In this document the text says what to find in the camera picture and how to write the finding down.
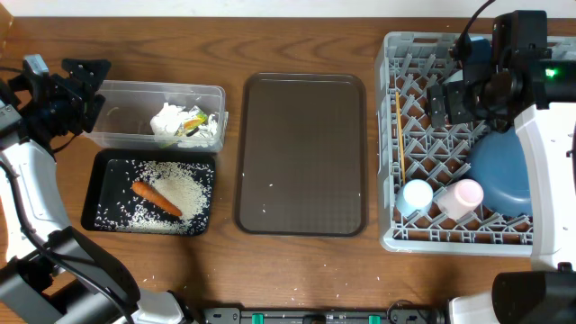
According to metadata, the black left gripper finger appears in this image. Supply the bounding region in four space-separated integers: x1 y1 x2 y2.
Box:
61 58 112 92
83 94 105 132

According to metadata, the wooden chopstick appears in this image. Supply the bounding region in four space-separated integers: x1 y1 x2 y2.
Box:
395 91 406 184

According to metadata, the white tissue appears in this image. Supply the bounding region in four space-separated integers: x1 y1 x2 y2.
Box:
150 103 185 136

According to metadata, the dark blue plate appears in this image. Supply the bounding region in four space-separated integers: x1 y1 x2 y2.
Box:
466 128 532 217

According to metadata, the light blue cup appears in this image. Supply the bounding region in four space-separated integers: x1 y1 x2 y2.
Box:
395 179 434 217

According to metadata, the pink cup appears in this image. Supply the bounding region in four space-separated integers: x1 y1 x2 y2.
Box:
436 179 484 221

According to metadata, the orange carrot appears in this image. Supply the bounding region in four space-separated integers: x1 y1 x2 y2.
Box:
131 182 183 217

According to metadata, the yellow green snack wrapper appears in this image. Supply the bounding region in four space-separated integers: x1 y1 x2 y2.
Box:
176 106 208 137

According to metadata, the white paper napkin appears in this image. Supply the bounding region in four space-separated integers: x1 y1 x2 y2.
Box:
194 113 218 139

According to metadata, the pile of white rice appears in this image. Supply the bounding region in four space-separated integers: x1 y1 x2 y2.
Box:
91 159 215 236

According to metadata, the light blue bowl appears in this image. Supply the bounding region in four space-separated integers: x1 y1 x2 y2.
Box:
444 70 464 84

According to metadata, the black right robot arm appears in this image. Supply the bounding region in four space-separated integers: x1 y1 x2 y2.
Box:
427 56 575 323

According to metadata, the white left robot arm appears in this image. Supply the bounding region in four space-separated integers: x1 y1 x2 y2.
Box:
1 55 194 323

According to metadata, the grey dishwasher rack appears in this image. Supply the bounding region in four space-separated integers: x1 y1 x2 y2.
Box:
374 31 576 258

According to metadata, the clear plastic bin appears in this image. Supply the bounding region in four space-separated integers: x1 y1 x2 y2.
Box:
84 80 228 153

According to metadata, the black plastic tray bin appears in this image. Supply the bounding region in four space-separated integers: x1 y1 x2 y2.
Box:
81 149 216 237

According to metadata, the brown serving tray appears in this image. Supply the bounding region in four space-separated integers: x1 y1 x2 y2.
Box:
234 73 368 238

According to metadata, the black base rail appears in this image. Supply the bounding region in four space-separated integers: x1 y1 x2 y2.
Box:
201 304 449 324

